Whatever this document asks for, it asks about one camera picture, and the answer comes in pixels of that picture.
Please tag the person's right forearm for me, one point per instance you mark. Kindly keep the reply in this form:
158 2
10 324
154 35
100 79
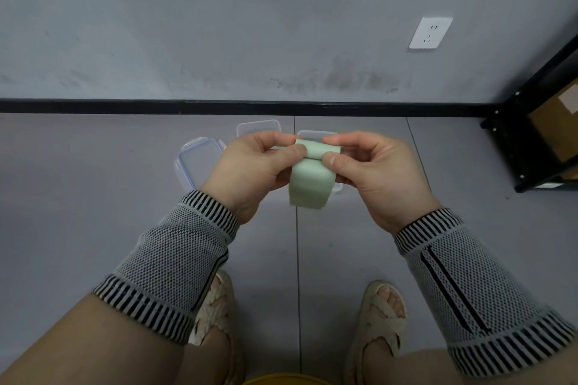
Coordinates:
478 308

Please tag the person's right thumb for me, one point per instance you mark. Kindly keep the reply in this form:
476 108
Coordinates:
339 162

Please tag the light green cloth strip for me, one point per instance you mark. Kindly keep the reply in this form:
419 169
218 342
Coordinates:
310 181

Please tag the beige woven sandal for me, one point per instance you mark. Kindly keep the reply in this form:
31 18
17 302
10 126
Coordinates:
219 308
375 321

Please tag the person's left forearm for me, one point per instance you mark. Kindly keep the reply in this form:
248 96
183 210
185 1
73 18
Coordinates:
104 335

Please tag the clear container lid blue clips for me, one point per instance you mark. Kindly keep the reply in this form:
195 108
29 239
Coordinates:
198 163

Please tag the person's right hand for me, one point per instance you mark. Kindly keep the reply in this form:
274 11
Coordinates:
388 181

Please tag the person's left foot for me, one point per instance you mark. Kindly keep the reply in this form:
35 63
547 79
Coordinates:
212 353

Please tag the brown cardboard box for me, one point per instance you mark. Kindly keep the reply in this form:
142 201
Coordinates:
557 127

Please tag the yellow round object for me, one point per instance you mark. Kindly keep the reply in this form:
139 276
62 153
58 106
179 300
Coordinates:
287 380

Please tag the person's left thumb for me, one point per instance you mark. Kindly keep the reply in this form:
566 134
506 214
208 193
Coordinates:
285 158

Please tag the person's foot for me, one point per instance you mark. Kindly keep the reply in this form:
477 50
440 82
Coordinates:
212 353
390 299

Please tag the grey striped knitted wrist sleeve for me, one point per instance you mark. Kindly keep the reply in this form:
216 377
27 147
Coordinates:
176 263
474 294

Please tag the clear plastic container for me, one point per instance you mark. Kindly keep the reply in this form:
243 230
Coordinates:
257 127
316 134

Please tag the person's left hand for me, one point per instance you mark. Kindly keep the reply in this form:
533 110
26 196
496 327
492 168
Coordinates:
241 172

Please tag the white wall socket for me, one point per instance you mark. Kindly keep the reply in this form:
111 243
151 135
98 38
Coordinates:
430 32

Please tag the black baseboard strip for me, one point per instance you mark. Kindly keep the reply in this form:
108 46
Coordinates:
225 107

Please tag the black metal shelf rack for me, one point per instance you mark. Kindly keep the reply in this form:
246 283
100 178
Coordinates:
514 150

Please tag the person's right foot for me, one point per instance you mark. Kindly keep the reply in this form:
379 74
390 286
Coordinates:
390 299

